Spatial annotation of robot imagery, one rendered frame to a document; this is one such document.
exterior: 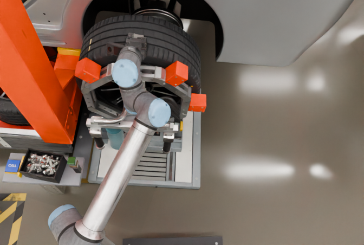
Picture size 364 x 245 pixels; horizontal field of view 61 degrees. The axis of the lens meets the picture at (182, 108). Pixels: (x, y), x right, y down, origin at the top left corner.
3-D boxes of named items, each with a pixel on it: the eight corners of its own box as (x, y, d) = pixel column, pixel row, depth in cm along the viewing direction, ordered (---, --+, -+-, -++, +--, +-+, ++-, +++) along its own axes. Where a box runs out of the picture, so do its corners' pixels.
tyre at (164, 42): (188, 4, 142) (58, 21, 155) (187, 45, 131) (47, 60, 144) (208, 81, 199) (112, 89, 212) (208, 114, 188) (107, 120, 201)
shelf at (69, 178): (85, 159, 190) (84, 157, 187) (79, 186, 182) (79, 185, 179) (12, 154, 187) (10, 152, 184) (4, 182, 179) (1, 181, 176)
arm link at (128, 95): (136, 121, 117) (128, 92, 110) (121, 109, 125) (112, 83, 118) (156, 109, 121) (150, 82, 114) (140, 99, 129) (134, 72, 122)
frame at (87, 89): (183, 119, 191) (196, 69, 143) (183, 129, 188) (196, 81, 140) (93, 112, 187) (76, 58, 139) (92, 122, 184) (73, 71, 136)
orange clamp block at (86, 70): (102, 65, 145) (85, 56, 139) (99, 79, 142) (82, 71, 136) (92, 70, 149) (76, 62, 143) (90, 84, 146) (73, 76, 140)
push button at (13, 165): (21, 161, 182) (20, 160, 180) (18, 173, 178) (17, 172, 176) (9, 160, 181) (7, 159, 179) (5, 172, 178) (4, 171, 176)
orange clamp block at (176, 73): (176, 73, 149) (188, 65, 143) (175, 88, 146) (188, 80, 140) (164, 68, 145) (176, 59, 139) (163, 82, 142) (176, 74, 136)
